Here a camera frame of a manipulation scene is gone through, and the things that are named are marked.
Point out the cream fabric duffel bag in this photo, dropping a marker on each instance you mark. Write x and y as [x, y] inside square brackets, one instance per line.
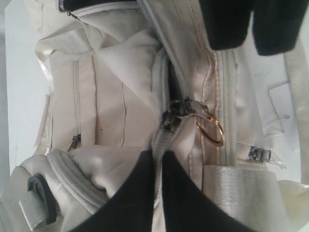
[127, 76]

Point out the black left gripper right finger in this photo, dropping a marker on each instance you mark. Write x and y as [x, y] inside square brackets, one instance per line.
[186, 208]

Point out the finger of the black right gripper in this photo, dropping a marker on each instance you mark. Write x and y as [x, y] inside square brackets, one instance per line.
[226, 22]
[276, 25]

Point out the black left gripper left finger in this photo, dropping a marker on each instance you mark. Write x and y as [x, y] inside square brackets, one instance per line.
[131, 208]

